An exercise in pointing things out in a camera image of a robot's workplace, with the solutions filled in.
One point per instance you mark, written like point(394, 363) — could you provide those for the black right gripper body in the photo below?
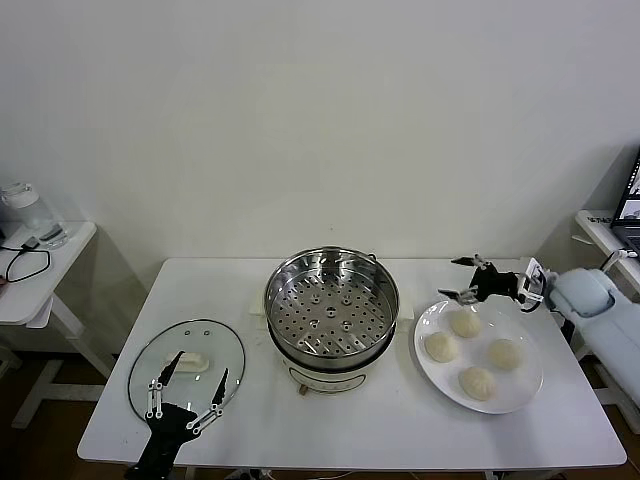
point(495, 284)

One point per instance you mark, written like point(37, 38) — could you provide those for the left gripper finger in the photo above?
point(220, 390)
point(167, 372)

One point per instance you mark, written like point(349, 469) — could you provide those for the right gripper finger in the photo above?
point(472, 261)
point(462, 296)

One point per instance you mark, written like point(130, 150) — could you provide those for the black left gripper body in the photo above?
point(167, 425)

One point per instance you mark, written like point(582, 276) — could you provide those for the white steamed baozi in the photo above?
point(478, 383)
point(466, 325)
point(505, 354)
point(441, 347)

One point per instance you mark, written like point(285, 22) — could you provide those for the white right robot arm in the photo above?
point(585, 295)

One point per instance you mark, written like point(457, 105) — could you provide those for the stainless steel steamer basket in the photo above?
point(280, 282)

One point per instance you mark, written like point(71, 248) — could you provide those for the black power strip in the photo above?
point(569, 332)

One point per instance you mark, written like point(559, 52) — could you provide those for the cream electric cooker pot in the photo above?
point(325, 378)

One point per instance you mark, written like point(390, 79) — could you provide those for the white round plate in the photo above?
point(520, 395)

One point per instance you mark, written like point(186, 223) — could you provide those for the white laptop desk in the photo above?
point(597, 227)

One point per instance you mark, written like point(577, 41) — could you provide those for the white side table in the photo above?
point(70, 260)

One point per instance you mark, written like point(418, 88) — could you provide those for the dark grey laptop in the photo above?
point(627, 200)

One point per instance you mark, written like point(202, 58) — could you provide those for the clear water bottle white cap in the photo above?
point(30, 215)

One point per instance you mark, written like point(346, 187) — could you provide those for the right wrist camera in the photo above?
point(531, 282)

